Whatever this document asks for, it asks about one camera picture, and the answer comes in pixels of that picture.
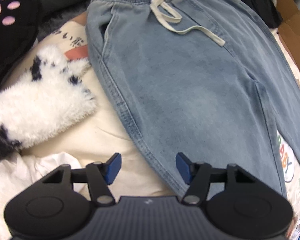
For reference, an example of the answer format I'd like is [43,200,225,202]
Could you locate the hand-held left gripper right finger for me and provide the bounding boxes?
[176,152,264,205]

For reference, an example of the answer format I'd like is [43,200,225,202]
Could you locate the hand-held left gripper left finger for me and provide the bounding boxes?
[32,152,122,207]

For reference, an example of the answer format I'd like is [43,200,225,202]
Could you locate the blue denim pants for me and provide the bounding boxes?
[85,0,300,205]

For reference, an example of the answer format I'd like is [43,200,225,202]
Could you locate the cream bear-print blanket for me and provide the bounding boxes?
[22,20,300,240]

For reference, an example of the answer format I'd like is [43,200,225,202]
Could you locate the white cloth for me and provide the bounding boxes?
[0,151,88,240]

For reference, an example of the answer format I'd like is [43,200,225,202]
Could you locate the white fluffy spotted garment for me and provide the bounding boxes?
[0,44,99,167]

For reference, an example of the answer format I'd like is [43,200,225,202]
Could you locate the grey furry cloth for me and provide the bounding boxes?
[36,0,95,42]

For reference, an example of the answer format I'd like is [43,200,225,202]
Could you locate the black paw-print plush slipper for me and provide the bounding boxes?
[0,0,40,95]

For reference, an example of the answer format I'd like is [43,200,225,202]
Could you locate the flat cardboard sheet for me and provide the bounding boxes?
[270,0,300,80]

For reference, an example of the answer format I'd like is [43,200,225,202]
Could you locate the black cloth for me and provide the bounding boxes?
[216,0,283,29]

